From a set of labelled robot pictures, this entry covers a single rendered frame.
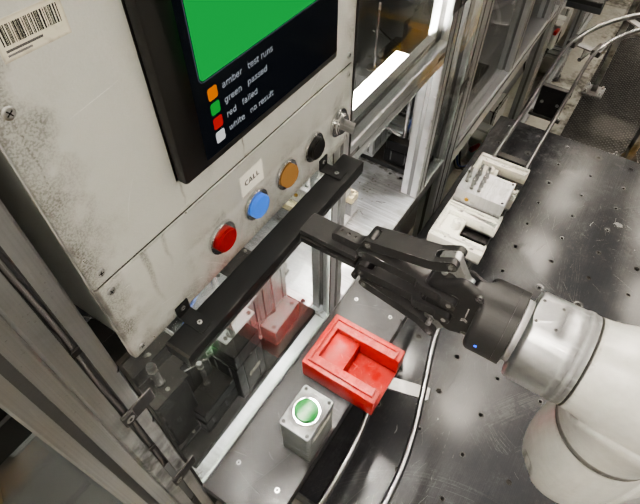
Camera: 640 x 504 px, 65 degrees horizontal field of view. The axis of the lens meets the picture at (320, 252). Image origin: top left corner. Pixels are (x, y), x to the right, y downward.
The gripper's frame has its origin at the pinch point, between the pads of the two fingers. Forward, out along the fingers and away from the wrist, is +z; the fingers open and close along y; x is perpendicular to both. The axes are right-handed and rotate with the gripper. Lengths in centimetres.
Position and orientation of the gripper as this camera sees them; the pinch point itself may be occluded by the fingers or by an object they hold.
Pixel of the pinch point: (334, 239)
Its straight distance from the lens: 54.5
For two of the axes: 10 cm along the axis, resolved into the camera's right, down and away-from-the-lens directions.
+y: 0.0, -6.3, -7.8
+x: -5.4, 6.5, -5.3
